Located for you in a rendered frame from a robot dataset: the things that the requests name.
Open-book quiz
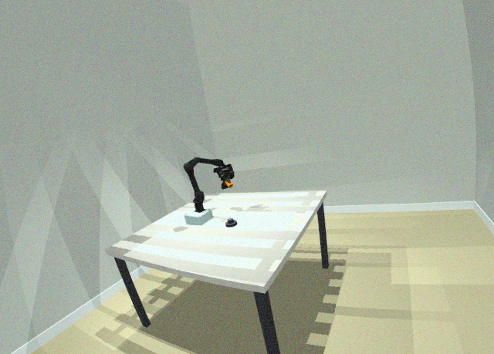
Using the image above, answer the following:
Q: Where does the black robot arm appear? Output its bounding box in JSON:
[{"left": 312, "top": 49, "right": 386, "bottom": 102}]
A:
[{"left": 184, "top": 157, "right": 234, "bottom": 213}]

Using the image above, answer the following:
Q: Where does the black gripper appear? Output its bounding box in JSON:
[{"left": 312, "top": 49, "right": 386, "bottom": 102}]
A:
[{"left": 218, "top": 167, "right": 231, "bottom": 190}]

